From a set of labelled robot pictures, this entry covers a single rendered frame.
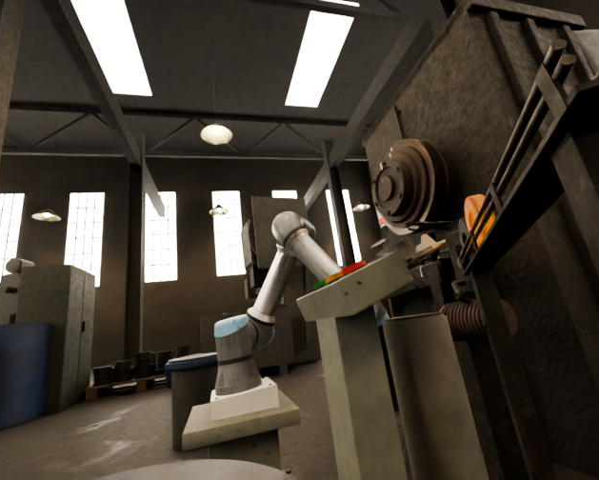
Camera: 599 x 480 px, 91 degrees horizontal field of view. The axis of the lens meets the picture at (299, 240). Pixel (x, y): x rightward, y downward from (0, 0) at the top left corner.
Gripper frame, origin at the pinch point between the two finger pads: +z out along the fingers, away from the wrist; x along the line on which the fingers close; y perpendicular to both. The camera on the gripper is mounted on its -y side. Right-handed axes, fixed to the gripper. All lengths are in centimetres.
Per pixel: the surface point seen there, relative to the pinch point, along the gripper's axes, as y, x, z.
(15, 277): 387, 270, -697
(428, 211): 19.7, 33.9, 8.6
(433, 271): -3.8, 38.0, -2.7
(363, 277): -7, -61, -22
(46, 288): 166, 100, -338
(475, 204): 2.1, -22.2, 7.8
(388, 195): 38, 39, -1
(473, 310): -21.3, 3.5, -2.7
